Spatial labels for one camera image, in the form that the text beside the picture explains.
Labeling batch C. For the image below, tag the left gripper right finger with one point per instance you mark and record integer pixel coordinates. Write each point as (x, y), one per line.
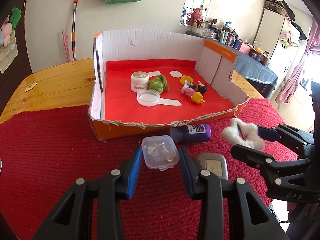
(249, 217)

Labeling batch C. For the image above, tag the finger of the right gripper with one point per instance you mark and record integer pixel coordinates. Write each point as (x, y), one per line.
(268, 134)
(252, 158)

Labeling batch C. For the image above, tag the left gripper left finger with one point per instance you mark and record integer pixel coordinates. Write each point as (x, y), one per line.
(71, 217)

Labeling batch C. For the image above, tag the white fluffy star hair clip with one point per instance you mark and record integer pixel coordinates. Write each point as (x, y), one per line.
(245, 134)

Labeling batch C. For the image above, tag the yellow toy head figurine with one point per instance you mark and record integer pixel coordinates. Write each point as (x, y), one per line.
(197, 98)

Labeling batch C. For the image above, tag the black-haired doll figurine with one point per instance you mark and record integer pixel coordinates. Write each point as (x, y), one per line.
(201, 88)

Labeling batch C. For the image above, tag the small clear plastic box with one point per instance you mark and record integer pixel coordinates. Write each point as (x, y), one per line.
(160, 152)

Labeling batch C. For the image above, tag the small pink figurine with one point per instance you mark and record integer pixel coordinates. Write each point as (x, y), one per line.
(187, 90)

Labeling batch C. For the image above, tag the green fuzzy scrunchie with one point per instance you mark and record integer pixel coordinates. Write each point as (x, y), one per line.
(159, 84)

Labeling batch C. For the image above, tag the clear round lid container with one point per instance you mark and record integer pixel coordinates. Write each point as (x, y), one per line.
(148, 97)

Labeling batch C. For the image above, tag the grey square compact case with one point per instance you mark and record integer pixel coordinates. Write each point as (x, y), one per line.
(213, 162)

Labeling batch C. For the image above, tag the pink curtain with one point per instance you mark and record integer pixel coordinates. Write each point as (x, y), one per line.
(291, 84)

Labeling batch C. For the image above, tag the purple glitter bottle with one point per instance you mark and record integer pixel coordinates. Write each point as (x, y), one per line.
(191, 133)

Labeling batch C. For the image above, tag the dark cloth covered side table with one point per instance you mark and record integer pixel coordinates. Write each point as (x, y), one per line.
(259, 76)

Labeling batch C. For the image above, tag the white wardrobe cabinet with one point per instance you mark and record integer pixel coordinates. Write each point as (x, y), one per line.
(280, 38)

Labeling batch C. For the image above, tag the yellow bottle cap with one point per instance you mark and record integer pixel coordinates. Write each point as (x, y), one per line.
(186, 80)

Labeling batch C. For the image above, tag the orange white cardboard box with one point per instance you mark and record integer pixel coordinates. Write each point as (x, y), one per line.
(114, 111)

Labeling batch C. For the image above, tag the white round cream jar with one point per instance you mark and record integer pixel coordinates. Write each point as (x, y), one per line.
(139, 81)

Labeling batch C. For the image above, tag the small wooden tag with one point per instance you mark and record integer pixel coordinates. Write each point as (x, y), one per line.
(30, 87)

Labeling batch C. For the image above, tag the pink rabbit plush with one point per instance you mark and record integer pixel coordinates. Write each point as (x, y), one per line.
(195, 18)

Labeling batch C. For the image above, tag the dark brown door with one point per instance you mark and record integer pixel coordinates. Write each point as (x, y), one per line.
(15, 64)

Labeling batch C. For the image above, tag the pink hanger stick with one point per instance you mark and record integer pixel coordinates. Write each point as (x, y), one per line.
(65, 44)

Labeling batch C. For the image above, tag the pink plush toys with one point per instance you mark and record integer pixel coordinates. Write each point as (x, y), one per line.
(6, 31)

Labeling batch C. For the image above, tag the orange silver mop pole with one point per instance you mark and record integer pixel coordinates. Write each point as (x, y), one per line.
(73, 39)

